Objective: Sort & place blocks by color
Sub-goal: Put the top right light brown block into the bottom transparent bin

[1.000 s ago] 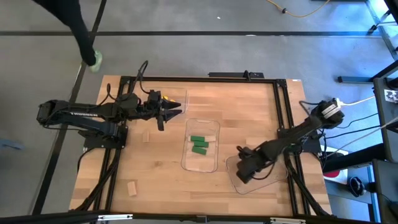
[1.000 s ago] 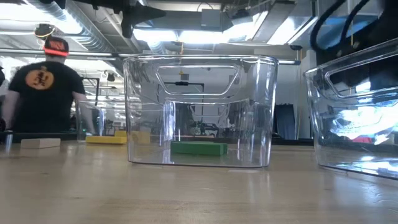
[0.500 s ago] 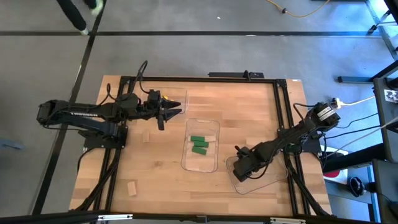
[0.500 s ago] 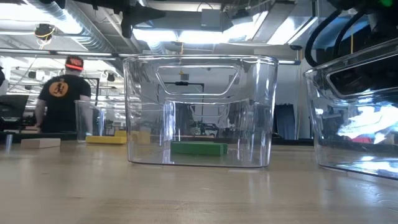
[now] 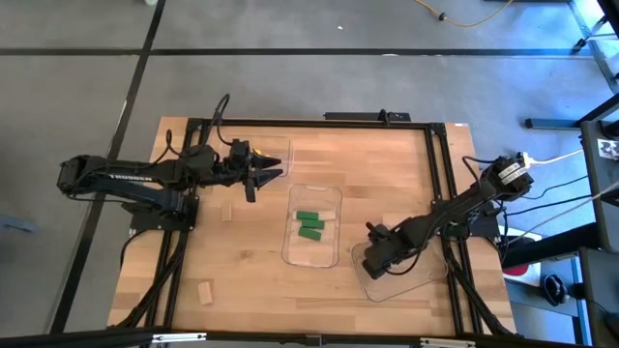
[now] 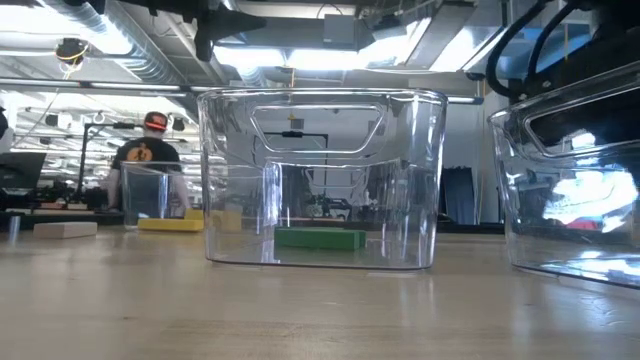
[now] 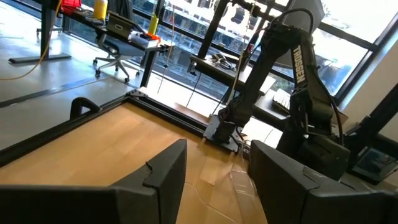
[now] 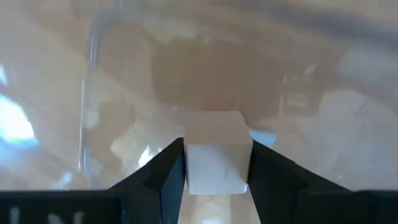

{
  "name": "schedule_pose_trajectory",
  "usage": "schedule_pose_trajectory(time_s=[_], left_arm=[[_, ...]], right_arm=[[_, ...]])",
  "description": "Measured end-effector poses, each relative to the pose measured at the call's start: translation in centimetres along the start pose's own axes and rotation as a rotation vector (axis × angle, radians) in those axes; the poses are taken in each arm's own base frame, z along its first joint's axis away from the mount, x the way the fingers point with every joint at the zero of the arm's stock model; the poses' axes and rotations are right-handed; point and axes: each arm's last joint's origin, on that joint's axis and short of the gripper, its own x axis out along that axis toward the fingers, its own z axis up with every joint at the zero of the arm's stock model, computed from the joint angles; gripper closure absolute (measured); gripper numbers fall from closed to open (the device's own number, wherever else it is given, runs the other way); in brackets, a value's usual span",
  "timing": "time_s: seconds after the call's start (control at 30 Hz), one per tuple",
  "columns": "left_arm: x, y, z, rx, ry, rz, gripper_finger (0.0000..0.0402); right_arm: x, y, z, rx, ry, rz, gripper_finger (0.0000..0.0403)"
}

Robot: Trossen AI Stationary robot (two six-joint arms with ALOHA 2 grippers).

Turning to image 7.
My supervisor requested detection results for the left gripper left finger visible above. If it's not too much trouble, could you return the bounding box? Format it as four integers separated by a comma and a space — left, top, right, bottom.
0, 139, 188, 224

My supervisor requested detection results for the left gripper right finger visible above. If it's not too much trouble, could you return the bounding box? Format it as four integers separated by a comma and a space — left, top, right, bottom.
248, 139, 398, 224

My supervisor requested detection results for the clear plastic tray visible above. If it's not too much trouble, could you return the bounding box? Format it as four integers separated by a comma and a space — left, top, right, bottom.
183, 152, 271, 224

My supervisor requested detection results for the dark tablet screen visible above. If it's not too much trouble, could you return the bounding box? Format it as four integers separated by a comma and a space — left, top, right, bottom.
349, 146, 398, 185

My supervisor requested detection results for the white keyboard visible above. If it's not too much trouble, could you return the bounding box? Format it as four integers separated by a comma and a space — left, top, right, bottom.
272, 88, 292, 114

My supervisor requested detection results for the grey monitor back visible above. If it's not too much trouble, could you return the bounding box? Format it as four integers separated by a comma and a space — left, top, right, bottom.
275, 0, 326, 68

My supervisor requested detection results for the grey office chair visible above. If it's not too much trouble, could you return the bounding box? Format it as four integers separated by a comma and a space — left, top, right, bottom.
92, 32, 141, 84

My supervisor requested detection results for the orange tool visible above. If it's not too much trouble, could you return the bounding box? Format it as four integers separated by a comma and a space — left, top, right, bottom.
141, 32, 162, 43

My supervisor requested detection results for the black standing desk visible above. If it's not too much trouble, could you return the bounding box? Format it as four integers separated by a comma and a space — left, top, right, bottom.
8, 0, 175, 88

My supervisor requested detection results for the grey equipment box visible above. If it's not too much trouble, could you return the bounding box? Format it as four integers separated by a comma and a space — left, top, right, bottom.
105, 12, 137, 40

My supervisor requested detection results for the yellow green spray bottle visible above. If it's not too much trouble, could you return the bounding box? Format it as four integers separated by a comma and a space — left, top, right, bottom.
147, 12, 159, 35

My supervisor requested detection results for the red object on desk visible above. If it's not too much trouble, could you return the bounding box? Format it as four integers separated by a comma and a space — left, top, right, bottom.
60, 0, 82, 13

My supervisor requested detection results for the black aluminium upright post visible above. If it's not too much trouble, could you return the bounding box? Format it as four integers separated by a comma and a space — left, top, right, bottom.
343, 82, 398, 156

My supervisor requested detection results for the black aluminium table frame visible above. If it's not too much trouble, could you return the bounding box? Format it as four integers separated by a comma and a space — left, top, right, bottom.
0, 89, 218, 167

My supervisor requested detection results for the black cable bundle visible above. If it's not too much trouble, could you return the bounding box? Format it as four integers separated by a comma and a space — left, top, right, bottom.
213, 52, 237, 71

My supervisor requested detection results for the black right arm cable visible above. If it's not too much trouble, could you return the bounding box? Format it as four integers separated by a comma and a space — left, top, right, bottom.
270, 7, 315, 35

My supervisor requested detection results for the yellow floor cable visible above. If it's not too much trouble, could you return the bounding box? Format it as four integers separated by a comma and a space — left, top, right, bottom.
0, 0, 63, 82

